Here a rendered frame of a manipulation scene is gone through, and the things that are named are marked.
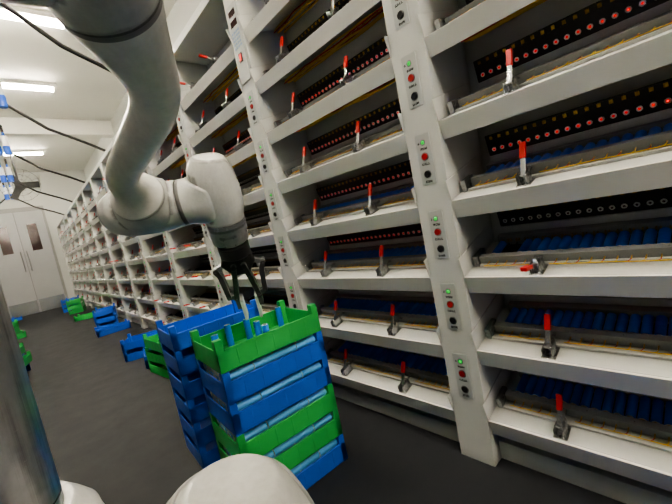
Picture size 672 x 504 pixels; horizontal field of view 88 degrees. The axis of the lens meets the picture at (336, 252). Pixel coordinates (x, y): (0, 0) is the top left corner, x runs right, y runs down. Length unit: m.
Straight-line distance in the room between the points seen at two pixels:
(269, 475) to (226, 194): 0.56
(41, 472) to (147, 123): 0.40
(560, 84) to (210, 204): 0.71
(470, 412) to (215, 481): 0.78
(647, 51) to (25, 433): 0.91
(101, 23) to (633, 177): 0.77
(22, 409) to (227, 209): 0.53
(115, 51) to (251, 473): 0.43
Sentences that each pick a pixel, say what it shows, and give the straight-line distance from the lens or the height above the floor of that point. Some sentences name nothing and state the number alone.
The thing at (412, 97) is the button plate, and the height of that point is 0.95.
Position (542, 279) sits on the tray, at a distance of 0.85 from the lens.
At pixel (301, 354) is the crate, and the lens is 1.01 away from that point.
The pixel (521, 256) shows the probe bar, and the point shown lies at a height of 0.54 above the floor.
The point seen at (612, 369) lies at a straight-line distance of 0.89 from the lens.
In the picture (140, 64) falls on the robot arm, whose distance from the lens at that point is 0.47.
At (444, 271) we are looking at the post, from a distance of 0.93.
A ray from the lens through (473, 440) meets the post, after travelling 1.12.
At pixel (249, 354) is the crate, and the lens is 0.93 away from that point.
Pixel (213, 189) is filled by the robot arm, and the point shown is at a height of 0.82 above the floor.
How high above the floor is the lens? 0.71
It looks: 5 degrees down
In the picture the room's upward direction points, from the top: 11 degrees counter-clockwise
